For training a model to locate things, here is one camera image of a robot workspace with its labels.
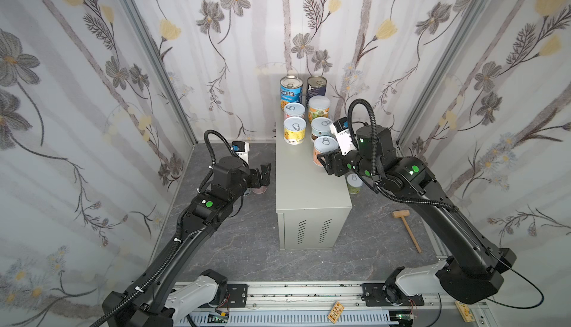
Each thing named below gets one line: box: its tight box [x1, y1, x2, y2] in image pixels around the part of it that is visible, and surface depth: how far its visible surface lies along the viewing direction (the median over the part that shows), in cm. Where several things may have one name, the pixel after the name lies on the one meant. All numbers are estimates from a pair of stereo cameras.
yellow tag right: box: [454, 300, 476, 323], surface depth 71 cm
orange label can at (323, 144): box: [313, 135, 339, 167], surface depth 66 cm
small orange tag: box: [327, 300, 345, 325], surface depth 72 cm
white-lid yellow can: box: [283, 115, 308, 146], surface depth 72 cm
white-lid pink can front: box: [283, 102, 306, 122], surface depth 77 cm
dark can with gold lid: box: [305, 75, 328, 108], surface depth 80 cm
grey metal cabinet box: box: [275, 105, 353, 251], surface depth 66 cm
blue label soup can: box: [279, 75, 304, 111], surface depth 79 cm
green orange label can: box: [307, 95, 331, 125], surface depth 76 cm
